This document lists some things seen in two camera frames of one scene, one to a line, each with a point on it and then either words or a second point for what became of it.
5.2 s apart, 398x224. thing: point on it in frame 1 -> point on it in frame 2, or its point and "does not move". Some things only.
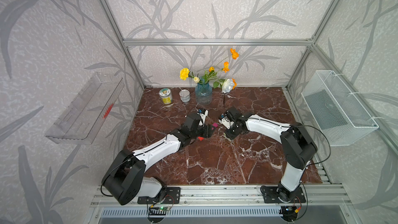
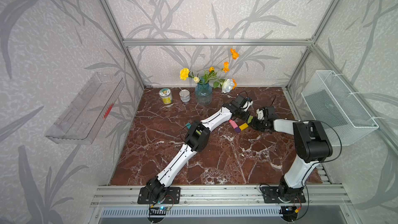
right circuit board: (288, 213) does not move
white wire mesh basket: (341, 119) does not move
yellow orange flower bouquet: (227, 85) does not move
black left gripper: (207, 131) -> (246, 117)
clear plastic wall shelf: (83, 121) does not move
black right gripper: (230, 136) -> (254, 124)
